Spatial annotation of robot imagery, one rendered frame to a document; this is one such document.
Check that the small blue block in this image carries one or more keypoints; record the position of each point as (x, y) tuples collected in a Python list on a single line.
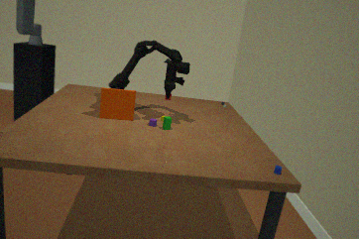
[(278, 170)]

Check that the purple block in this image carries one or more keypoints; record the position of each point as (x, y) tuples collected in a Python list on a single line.
[(153, 122)]

